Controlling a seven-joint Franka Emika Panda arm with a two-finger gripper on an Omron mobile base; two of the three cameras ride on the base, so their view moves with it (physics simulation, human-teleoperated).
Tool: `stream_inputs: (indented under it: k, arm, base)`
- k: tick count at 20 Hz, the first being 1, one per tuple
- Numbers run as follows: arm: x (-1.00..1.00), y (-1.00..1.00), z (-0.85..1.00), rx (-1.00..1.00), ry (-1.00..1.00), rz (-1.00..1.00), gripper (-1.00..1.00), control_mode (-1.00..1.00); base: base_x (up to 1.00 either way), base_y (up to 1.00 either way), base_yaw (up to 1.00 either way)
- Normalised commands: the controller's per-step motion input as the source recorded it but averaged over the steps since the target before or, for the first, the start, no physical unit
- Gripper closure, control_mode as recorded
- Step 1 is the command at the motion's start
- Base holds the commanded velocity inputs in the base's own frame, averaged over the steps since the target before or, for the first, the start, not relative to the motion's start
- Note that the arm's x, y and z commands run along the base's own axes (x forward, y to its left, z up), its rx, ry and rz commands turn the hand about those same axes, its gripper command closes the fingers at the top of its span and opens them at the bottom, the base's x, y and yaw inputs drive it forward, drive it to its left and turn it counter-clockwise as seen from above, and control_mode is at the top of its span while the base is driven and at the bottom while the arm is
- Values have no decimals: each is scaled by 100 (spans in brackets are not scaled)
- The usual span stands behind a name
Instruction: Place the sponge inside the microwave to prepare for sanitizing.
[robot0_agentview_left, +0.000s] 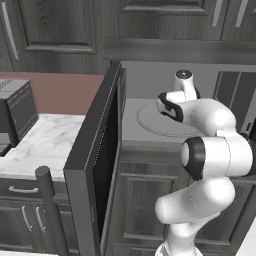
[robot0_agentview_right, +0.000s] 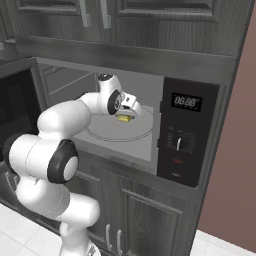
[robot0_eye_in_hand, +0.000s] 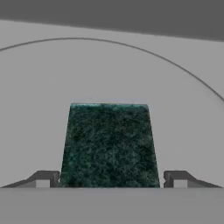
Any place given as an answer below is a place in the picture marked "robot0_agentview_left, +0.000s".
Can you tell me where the grey microwave turntable plate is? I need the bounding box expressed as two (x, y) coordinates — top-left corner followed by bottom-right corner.
(135, 99), (208, 139)

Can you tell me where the black microwave door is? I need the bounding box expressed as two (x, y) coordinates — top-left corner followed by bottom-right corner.
(63, 60), (127, 256)

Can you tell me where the dark grey microwave oven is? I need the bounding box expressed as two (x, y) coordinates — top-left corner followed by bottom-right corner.
(100, 37), (256, 150)

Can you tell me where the large dark wood cupboard door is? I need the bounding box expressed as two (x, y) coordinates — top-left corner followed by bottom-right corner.
(105, 148), (256, 256)

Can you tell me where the dark wood drawer front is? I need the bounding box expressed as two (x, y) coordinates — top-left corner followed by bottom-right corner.
(0, 177), (69, 205)

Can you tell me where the dark grey toaster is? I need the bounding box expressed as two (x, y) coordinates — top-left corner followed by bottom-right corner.
(0, 78), (40, 158)

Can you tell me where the dark wood base cupboard door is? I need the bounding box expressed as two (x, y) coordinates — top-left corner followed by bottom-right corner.
(0, 199), (34, 253)
(31, 201), (80, 256)

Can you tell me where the dark grey microwave door handle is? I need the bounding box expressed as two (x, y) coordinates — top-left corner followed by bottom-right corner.
(34, 165), (70, 256)

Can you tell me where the dark wood wall cupboard door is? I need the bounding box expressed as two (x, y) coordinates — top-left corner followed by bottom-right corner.
(99, 0), (222, 42)
(0, 0), (102, 75)
(220, 0), (256, 43)

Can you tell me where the silver drawer handle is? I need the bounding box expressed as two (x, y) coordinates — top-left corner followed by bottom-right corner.
(8, 185), (40, 195)

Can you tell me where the silver base cupboard handle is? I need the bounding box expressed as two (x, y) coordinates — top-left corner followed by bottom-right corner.
(21, 205), (34, 233)
(35, 206), (47, 234)

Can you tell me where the silver wall cupboard handle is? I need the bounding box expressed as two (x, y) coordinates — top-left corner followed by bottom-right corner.
(1, 1), (20, 61)
(235, 0), (249, 28)
(211, 0), (225, 28)

